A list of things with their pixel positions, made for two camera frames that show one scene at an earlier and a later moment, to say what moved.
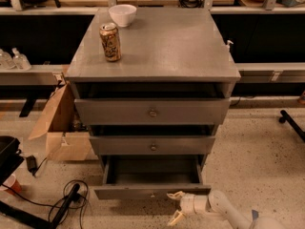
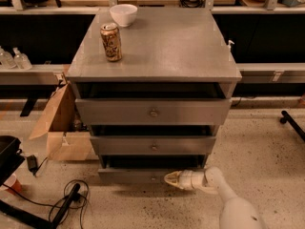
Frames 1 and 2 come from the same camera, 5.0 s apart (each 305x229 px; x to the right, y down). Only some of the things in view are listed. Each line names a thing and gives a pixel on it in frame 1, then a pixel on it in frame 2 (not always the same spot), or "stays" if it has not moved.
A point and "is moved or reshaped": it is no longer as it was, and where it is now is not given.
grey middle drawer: [152, 138] stays
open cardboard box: [61, 123] stays
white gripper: [190, 204] → [187, 180]
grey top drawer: [152, 103] stays
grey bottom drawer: [150, 176] is moved or reshaped
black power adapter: [31, 164] stays
